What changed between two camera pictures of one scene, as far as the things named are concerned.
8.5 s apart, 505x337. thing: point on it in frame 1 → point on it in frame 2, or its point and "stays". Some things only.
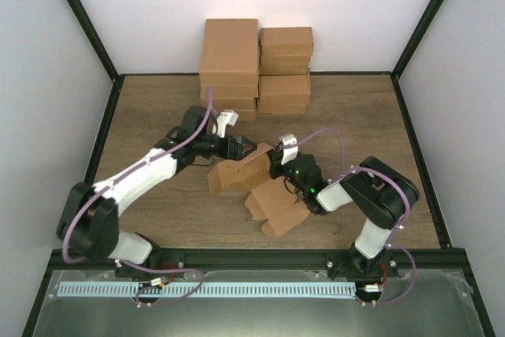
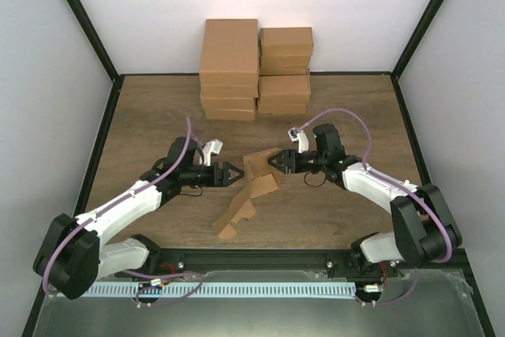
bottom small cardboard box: (282, 108) stays
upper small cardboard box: (285, 63) stays
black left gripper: (237, 154) → (228, 166)
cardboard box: (271, 203) → (263, 177)
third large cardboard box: (230, 103) stays
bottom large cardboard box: (244, 114) stays
